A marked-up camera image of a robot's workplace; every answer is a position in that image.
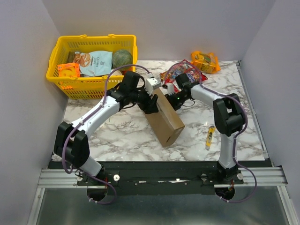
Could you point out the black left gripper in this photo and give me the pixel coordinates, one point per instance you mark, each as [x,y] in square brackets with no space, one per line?
[150,106]

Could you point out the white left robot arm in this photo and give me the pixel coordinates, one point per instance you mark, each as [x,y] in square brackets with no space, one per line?
[72,139]

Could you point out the aluminium rail frame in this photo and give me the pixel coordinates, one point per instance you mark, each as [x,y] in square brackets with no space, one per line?
[127,137]

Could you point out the brown cardboard express box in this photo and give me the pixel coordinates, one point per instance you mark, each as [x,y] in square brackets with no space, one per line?
[166,124]

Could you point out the red snack bag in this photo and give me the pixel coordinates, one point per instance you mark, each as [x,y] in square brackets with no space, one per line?
[182,67]

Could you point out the beige round bun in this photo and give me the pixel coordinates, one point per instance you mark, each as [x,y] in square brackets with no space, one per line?
[115,72]

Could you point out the light blue chips bag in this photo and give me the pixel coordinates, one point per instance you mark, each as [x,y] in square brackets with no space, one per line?
[93,64]

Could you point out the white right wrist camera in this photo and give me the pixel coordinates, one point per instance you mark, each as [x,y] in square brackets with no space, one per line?
[171,89]

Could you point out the green round melon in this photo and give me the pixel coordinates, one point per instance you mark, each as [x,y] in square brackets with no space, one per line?
[121,57]

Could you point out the orange snack box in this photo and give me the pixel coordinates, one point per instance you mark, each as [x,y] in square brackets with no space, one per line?
[70,70]

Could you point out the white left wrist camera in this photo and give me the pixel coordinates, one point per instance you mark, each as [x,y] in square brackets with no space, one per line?
[151,84]

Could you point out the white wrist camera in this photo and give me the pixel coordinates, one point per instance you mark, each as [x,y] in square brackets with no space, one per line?
[151,84]
[171,89]

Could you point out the yellow utility knife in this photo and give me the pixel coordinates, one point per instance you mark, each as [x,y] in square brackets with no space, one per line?
[209,137]

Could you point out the yellow plastic shopping basket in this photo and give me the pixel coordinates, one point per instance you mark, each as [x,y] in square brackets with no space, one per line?
[83,87]

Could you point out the orange yellow snack bag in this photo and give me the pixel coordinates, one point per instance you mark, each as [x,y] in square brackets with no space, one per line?
[205,62]

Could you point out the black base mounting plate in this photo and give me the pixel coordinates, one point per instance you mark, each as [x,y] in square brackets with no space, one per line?
[162,178]

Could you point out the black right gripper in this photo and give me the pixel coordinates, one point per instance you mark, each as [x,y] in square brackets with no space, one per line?
[173,101]

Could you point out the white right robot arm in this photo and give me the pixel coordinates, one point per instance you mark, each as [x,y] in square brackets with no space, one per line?
[230,118]

